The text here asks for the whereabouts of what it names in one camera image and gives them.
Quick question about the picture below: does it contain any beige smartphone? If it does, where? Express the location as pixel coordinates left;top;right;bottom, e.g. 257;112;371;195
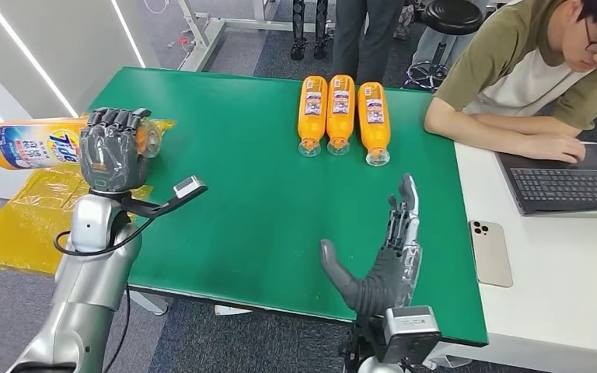
468;220;515;289

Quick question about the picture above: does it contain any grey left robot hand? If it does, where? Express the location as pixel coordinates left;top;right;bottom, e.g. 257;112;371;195
78;106;152;194

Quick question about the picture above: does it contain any white metal stand frame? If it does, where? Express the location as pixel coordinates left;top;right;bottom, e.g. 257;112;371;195
177;0;337;72

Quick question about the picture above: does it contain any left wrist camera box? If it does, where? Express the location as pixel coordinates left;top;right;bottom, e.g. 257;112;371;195
173;175;208;202

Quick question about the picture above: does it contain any person's right hand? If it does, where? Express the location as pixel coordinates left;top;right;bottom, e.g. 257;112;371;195
522;132;586;165

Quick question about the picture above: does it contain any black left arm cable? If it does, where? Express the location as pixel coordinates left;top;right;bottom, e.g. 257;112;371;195
54;204;177;257

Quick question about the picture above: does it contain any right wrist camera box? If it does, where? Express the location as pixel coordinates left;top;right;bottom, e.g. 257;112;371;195
382;306;442;365

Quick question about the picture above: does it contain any yellow plastic bag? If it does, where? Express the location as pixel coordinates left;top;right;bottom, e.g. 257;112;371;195
0;119;177;275

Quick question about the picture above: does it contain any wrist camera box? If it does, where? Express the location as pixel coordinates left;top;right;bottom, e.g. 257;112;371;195
382;306;442;365
173;175;208;202

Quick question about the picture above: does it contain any dark grey laptop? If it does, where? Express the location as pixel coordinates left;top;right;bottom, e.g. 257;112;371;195
496;143;597;218

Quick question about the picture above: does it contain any orange detergent bottle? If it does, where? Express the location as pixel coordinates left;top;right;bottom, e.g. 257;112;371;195
0;117;163;172
297;75;328;158
357;82;391;167
326;74;356;156

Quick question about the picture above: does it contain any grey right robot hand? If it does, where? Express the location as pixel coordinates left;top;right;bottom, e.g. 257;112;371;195
319;173;423;318

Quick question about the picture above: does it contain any black round stool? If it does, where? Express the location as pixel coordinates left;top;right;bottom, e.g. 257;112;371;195
405;0;485;92

